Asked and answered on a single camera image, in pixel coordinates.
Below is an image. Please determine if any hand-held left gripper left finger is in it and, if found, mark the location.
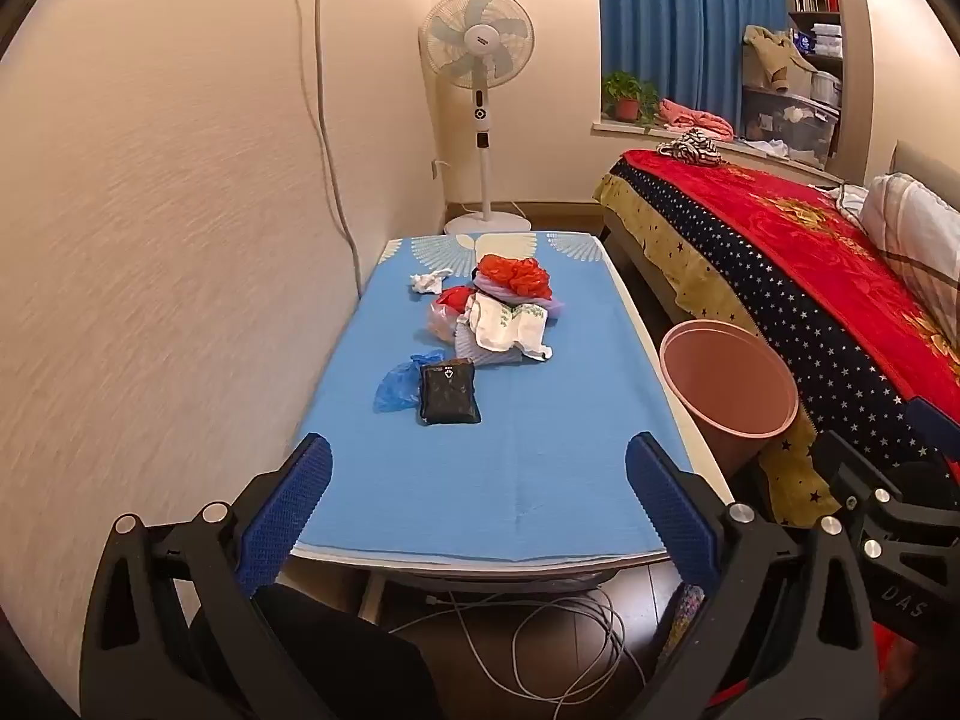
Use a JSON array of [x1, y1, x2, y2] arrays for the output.
[[79, 431, 335, 720]]

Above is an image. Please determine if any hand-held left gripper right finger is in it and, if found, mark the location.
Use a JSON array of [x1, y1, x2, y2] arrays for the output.
[[625, 431, 878, 720]]

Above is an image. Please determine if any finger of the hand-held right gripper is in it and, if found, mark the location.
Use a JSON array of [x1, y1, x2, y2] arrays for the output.
[[814, 429, 901, 567], [900, 396, 960, 481]]

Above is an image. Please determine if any pink trash bin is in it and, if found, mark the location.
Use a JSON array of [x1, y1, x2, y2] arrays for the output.
[[660, 320, 800, 475]]

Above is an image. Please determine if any multicoloured woven cloth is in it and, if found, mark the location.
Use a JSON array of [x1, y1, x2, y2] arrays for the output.
[[658, 583, 707, 680]]

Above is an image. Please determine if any blue table mat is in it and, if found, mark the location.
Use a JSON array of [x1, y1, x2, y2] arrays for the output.
[[289, 232, 680, 563]]

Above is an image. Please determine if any blue plastic bag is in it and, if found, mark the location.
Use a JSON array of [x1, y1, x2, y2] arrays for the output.
[[373, 349, 447, 413]]

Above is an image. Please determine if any white table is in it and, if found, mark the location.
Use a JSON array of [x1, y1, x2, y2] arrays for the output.
[[289, 235, 736, 605]]

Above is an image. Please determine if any black flat packet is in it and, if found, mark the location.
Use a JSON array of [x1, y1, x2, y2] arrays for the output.
[[418, 360, 481, 426]]

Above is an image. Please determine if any checked pillow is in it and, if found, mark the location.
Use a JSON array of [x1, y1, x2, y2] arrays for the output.
[[859, 172, 960, 286]]

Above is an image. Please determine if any lilac plastic bag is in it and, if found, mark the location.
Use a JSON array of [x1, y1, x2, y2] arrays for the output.
[[472, 277, 565, 320]]

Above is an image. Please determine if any red starred bed blanket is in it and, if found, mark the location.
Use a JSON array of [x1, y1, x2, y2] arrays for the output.
[[596, 148, 960, 527]]

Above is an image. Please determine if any beige bed headboard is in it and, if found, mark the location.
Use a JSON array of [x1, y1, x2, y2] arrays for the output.
[[892, 139, 960, 188]]

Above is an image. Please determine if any orange mesh bag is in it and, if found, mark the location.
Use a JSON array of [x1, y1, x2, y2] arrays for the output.
[[474, 255, 554, 299]]

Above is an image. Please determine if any black white striped cloth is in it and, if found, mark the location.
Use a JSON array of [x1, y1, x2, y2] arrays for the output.
[[656, 130, 722, 166]]

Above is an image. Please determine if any white windowsill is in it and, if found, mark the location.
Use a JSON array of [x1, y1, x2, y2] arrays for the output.
[[591, 118, 841, 182]]

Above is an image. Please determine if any pink cloth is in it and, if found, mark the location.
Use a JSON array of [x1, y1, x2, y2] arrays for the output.
[[658, 99, 736, 137]]

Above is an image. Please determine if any beige coat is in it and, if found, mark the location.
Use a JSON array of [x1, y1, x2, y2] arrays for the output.
[[742, 24, 815, 91]]

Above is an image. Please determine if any potted green plant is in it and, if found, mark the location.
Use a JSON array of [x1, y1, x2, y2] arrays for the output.
[[601, 71, 661, 125]]

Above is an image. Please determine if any blue curtain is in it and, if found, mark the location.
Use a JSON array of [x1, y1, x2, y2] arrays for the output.
[[595, 0, 841, 121]]

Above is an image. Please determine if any white floor cable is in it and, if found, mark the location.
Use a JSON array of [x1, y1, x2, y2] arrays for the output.
[[390, 583, 647, 707]]

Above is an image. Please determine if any grey wall cable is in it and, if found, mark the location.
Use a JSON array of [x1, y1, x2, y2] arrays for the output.
[[289, 0, 370, 295]]

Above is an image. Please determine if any wall bookshelf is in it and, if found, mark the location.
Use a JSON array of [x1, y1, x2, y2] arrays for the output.
[[784, 0, 845, 166]]

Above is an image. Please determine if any white pedestal fan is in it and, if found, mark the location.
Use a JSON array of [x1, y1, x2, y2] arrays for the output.
[[418, 0, 537, 235]]

